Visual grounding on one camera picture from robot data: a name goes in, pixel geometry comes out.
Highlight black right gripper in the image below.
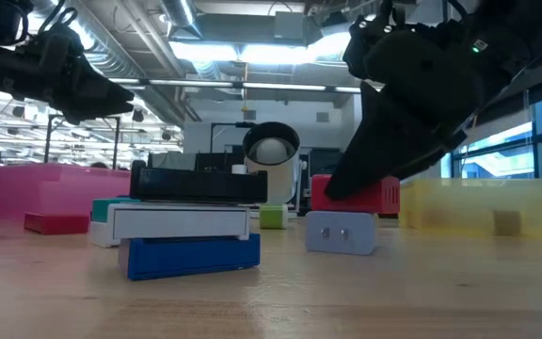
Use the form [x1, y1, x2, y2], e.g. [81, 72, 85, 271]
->
[325, 0, 534, 200]

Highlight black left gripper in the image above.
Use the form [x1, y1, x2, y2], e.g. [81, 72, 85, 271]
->
[40, 27, 135, 126]

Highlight red wall charger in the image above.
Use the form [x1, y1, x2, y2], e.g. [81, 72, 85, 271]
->
[310, 173, 402, 217]

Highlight teal small box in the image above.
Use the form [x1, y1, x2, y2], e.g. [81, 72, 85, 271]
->
[88, 196, 134, 250]

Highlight lavender wall charger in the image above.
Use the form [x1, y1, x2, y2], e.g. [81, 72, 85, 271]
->
[304, 210, 379, 257]

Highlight black digital display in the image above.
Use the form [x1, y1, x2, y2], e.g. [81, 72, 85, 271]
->
[129, 159, 269, 205]

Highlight red small box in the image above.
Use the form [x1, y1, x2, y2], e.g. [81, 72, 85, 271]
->
[23, 211, 91, 235]

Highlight white digital display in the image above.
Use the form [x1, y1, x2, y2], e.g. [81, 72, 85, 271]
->
[105, 202, 252, 246]

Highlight green white wall charger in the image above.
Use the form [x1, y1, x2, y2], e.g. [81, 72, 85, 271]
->
[258, 202, 290, 231]

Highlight black pole stand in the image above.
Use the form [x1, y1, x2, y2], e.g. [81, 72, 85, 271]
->
[43, 114, 122, 170]

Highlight yellow translucent plastic bin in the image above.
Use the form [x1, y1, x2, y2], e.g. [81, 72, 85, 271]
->
[397, 177, 542, 240]

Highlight dark framed window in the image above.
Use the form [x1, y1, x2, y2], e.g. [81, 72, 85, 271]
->
[439, 89, 542, 180]

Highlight red translucent plastic bin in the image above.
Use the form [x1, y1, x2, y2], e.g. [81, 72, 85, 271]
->
[0, 163, 134, 222]

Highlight black boom stand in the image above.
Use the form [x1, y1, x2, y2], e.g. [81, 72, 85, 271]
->
[210, 121, 256, 154]

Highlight long ceiling strip light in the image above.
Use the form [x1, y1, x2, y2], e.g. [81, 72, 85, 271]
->
[110, 77, 362, 93]

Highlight grey ceiling box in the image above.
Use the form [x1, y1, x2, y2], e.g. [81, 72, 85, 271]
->
[273, 11, 324, 47]

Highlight bright ceiling light panel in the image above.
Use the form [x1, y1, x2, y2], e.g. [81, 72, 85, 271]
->
[169, 30, 347, 66]

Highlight blue digital display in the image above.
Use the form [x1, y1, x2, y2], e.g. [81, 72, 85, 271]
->
[118, 233, 262, 282]

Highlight silver ventilation duct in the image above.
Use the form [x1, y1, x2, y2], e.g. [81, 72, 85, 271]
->
[80, 18, 187, 126]

